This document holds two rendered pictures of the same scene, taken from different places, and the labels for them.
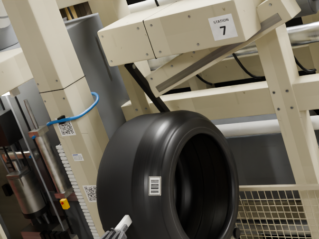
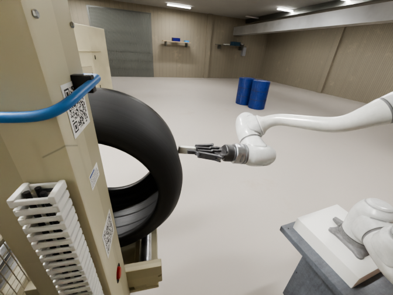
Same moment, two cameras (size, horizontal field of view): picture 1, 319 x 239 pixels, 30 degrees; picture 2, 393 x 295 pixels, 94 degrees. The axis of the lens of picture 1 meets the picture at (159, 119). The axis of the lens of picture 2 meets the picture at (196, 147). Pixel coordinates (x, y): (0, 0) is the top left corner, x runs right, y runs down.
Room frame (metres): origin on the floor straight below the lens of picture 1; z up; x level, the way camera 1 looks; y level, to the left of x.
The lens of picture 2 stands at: (2.24, 0.65, 1.60)
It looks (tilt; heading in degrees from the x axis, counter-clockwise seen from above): 28 degrees down; 217
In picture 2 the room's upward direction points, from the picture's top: 4 degrees clockwise
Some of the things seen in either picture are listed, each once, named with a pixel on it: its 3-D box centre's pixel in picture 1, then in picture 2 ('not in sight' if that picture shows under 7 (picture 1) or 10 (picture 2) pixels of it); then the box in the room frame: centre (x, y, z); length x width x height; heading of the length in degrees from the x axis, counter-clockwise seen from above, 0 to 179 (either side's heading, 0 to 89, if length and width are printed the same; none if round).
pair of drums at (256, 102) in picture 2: not in sight; (251, 92); (-4.04, -1.91, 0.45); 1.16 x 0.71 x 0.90; 59
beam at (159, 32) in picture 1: (182, 25); not in sight; (2.20, -0.20, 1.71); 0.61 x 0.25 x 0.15; 51
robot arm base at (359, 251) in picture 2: not in sight; (352, 233); (1.15, 0.93, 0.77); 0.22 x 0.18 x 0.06; 56
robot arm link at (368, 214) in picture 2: not in sight; (371, 220); (1.17, 0.96, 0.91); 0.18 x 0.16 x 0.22; 28
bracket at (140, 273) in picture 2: not in sight; (101, 280); (2.15, 0.23, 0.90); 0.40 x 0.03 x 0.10; 141
